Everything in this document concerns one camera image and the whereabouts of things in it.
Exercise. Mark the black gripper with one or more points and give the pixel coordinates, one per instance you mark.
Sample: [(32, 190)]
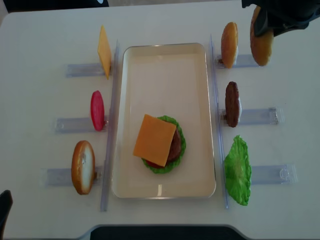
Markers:
[(287, 10)]

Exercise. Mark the golden top bun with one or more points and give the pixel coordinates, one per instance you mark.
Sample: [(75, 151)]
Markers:
[(261, 46)]

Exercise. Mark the standing brown meat patty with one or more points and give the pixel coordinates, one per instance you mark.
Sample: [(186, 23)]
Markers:
[(232, 104)]

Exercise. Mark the standing green lettuce leaf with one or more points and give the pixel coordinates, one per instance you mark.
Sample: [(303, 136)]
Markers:
[(238, 171)]

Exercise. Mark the clear holder under lettuce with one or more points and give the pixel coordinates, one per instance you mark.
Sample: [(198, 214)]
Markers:
[(274, 174)]

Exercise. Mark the brown meat patty on burger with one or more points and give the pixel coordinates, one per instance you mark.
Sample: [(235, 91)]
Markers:
[(175, 147)]

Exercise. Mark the orange cheese slice on burger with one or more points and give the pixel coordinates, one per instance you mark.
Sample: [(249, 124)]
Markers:
[(154, 140)]

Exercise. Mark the standing orange cheese slice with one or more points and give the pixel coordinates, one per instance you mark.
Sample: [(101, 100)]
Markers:
[(104, 52)]

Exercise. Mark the green lettuce leaf on burger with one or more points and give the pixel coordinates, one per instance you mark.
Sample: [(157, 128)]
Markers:
[(170, 166)]

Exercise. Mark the red tomato slice on burger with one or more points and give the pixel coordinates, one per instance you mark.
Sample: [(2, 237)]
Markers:
[(153, 165)]

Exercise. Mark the clear holder under cheese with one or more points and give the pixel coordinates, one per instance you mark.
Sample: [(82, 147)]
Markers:
[(84, 70)]

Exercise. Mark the standing red tomato slice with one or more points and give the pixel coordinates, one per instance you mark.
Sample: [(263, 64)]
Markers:
[(97, 110)]

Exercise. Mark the clear holder under tomato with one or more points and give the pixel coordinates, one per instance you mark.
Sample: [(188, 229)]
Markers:
[(73, 125)]

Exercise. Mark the standing white-faced bread slice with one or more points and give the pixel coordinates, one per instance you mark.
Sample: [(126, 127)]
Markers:
[(83, 167)]

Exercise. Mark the clear holder under bread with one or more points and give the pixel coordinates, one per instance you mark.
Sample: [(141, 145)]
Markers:
[(61, 177)]

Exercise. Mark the standing bun slice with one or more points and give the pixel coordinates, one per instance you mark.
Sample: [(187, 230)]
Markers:
[(229, 45)]

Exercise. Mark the clear holder under buns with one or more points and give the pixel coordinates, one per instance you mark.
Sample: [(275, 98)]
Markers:
[(242, 61)]

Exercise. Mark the clear holder under patty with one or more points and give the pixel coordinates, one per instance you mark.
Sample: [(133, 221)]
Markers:
[(263, 116)]

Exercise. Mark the cream rectangular tray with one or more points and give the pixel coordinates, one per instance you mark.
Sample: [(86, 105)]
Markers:
[(167, 80)]

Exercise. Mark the black base at bottom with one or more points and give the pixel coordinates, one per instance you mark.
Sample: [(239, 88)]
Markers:
[(165, 233)]

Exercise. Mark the black object at left edge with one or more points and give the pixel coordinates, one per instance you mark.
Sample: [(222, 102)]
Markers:
[(6, 202)]

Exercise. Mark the right long clear rail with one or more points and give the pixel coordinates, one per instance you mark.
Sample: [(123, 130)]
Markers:
[(220, 144)]

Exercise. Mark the long clear rail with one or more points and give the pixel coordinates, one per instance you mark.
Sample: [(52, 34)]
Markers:
[(220, 144), (110, 132)]

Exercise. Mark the left long clear rail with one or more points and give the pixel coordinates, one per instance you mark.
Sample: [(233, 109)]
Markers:
[(110, 132)]

